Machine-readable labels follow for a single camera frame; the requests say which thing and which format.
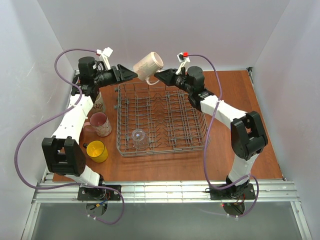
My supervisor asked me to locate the pale pink mug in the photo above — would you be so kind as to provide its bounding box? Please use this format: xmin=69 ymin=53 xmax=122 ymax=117
xmin=133 ymin=51 xmax=164 ymax=86

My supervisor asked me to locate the tall cream decorated mug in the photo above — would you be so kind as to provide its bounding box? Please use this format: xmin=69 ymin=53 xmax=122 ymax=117
xmin=92 ymin=92 xmax=106 ymax=113

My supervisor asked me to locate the pink patterned mug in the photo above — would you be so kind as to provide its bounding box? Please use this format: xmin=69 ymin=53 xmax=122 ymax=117
xmin=82 ymin=112 xmax=112 ymax=137

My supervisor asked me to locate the clear glass cup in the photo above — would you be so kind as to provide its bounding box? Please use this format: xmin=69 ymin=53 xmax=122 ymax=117
xmin=131 ymin=128 xmax=150 ymax=150

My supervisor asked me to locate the yellow mug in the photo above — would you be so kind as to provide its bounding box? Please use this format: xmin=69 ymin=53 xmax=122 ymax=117
xmin=83 ymin=140 xmax=109 ymax=163

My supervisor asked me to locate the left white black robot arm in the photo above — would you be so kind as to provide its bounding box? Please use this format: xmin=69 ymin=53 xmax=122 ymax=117
xmin=41 ymin=56 xmax=138 ymax=186

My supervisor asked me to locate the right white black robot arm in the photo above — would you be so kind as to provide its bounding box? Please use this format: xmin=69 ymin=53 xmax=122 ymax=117
xmin=154 ymin=66 xmax=268 ymax=198

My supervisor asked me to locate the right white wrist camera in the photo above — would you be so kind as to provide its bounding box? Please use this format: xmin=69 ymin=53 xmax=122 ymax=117
xmin=175 ymin=52 xmax=191 ymax=75

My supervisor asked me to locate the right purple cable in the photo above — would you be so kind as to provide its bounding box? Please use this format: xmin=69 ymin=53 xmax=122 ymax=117
xmin=188 ymin=54 xmax=260 ymax=218

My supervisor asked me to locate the purple cable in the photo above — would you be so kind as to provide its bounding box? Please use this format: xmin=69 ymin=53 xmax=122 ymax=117
xmin=188 ymin=54 xmax=260 ymax=218
xmin=14 ymin=48 xmax=125 ymax=225

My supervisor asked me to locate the grey wire dish rack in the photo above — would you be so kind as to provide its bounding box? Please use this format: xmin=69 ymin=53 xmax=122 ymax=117
xmin=115 ymin=82 xmax=208 ymax=157

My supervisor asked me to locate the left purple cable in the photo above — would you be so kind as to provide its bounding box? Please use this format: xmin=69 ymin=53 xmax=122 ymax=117
xmin=14 ymin=48 xmax=125 ymax=225

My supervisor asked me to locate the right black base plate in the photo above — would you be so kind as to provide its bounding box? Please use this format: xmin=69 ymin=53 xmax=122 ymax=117
xmin=205 ymin=183 xmax=256 ymax=200

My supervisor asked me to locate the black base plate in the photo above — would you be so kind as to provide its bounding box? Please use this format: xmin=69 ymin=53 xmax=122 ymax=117
xmin=77 ymin=187 xmax=121 ymax=201
xmin=205 ymin=183 xmax=256 ymax=200

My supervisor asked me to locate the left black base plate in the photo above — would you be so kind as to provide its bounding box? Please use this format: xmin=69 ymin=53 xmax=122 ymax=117
xmin=77 ymin=187 xmax=121 ymax=201

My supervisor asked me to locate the aluminium frame rail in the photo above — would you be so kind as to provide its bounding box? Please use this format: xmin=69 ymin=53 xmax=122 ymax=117
xmin=32 ymin=179 xmax=300 ymax=204

